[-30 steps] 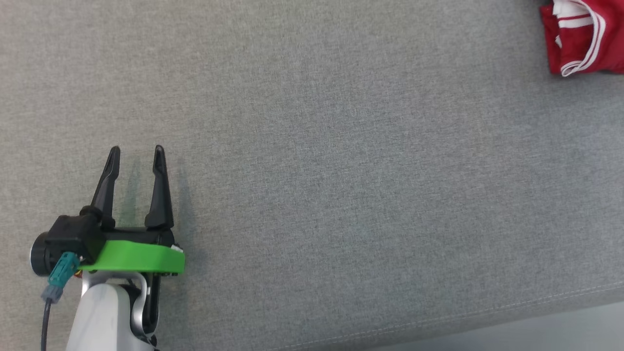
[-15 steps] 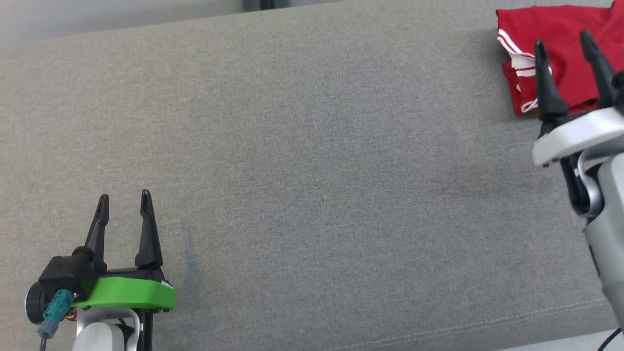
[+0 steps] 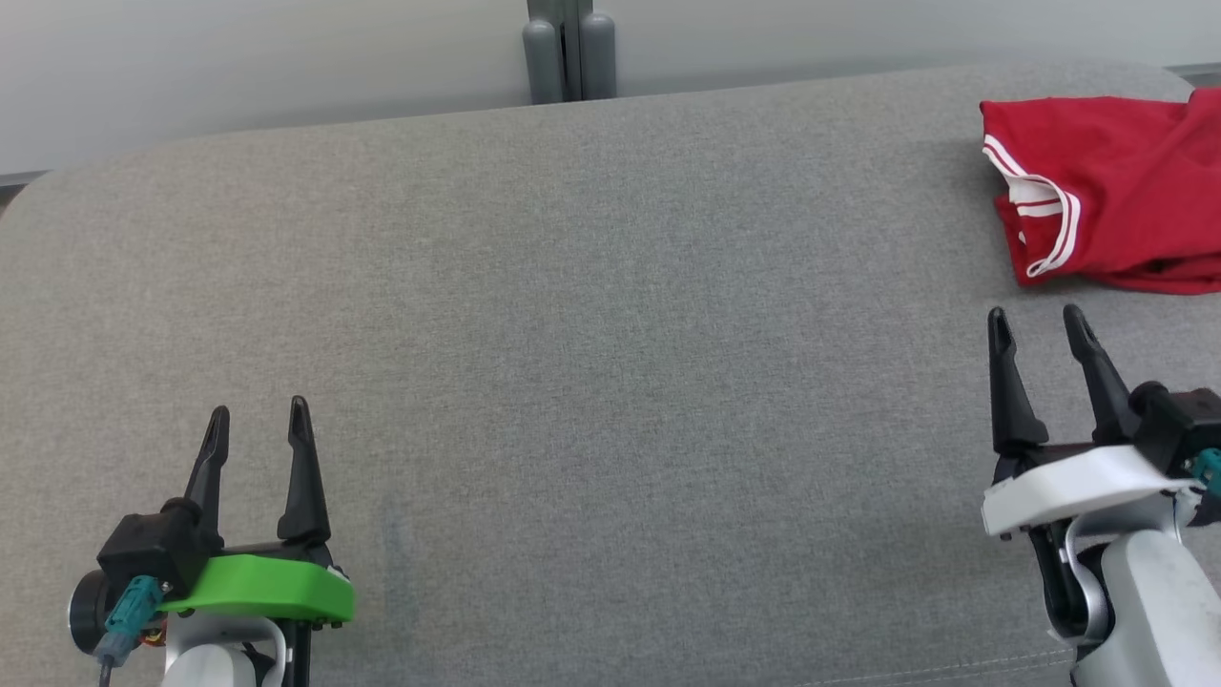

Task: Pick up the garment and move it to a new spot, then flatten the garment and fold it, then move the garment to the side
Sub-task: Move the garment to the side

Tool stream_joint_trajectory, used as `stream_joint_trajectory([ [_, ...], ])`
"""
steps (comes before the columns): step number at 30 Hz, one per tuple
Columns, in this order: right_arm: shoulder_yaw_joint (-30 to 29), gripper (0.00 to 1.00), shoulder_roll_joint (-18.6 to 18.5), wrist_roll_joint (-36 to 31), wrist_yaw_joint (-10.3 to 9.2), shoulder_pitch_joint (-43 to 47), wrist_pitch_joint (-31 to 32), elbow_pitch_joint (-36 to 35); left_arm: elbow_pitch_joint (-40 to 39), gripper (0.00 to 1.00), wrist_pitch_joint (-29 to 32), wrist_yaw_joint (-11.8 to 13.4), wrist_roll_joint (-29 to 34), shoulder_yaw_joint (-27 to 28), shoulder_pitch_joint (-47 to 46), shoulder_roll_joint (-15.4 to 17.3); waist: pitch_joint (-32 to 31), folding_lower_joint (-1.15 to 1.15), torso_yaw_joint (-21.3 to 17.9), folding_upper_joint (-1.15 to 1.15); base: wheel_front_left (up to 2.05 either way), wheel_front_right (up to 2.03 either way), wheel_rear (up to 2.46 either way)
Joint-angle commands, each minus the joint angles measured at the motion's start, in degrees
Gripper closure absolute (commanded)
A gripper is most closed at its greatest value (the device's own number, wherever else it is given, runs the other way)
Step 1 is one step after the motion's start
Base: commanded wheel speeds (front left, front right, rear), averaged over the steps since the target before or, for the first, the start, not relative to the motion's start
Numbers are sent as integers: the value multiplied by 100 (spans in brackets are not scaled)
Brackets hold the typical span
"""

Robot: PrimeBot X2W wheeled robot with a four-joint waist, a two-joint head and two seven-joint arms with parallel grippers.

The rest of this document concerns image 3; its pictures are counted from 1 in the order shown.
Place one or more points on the grey fabric sofa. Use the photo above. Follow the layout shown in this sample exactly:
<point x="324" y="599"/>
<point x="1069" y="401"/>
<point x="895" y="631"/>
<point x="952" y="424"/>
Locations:
<point x="620" y="334"/>

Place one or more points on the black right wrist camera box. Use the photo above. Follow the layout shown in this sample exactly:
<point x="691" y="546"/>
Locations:
<point x="1183" y="420"/>

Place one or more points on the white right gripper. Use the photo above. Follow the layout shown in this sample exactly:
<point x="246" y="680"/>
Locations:
<point x="1068" y="482"/>

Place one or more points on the grey partition post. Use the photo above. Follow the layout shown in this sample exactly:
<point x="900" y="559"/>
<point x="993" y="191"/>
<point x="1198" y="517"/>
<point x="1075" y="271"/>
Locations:
<point x="569" y="48"/>

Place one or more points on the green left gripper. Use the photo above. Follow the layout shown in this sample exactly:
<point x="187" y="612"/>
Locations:
<point x="267" y="587"/>

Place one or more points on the red numbered jersey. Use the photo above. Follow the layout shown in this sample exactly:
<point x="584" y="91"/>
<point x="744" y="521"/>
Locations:
<point x="1126" y="181"/>

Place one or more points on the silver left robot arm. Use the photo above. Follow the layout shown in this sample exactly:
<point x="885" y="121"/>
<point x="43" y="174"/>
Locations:
<point x="205" y="663"/>

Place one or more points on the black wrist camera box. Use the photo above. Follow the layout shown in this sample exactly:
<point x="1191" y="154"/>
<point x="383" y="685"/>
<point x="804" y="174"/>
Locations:
<point x="153" y="544"/>
<point x="1183" y="420"/>

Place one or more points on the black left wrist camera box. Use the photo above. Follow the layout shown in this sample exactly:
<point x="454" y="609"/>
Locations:
<point x="153" y="544"/>

